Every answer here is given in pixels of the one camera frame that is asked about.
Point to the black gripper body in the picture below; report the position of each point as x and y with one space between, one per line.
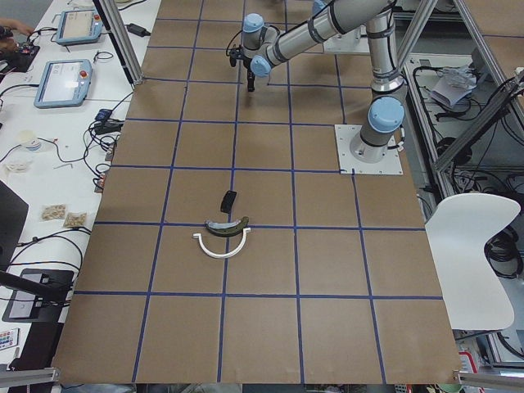
249 72

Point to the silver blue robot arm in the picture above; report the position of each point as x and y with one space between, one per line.
288 82

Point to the black brake pad plate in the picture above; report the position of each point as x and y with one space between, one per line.
227 202

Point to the black power adapter brick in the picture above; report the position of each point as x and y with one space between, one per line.
138 30

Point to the small blue black adapter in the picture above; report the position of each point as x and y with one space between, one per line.
103 115

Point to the olive green brake shoe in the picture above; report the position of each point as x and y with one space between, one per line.
229 229

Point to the far teach pendant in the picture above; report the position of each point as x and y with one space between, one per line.
78 27

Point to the teach pendant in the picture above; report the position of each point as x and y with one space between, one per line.
78 27
64 84

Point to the near teach pendant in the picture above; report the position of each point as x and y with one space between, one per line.
64 84

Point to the white paper cup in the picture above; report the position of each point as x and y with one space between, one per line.
29 140

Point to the left hand of person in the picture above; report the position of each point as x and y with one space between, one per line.
14 24

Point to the white plastic chair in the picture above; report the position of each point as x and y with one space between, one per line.
457 232

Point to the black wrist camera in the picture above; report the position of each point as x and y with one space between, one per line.
235 55

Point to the aluminium frame post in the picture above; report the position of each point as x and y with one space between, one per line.
119 37

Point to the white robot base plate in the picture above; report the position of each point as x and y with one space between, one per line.
356 157

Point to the white curved plastic bracket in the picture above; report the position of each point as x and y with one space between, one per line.
221 248

